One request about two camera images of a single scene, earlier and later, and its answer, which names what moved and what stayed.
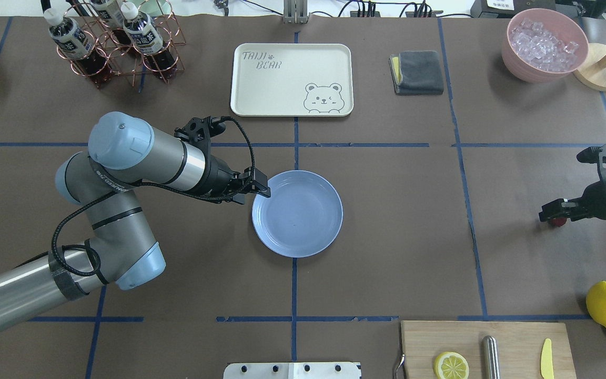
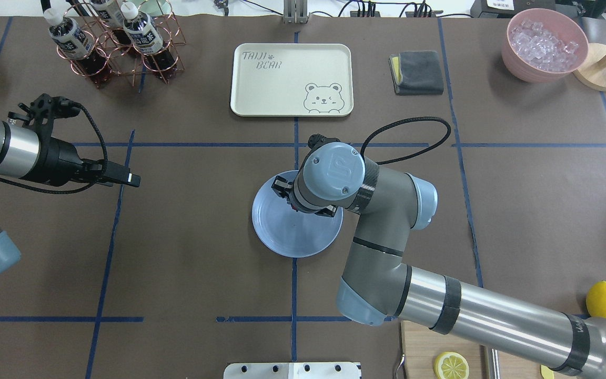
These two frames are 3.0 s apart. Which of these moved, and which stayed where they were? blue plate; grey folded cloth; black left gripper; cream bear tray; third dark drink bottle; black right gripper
Moved: black left gripper; black right gripper
Stayed: cream bear tray; third dark drink bottle; blue plate; grey folded cloth
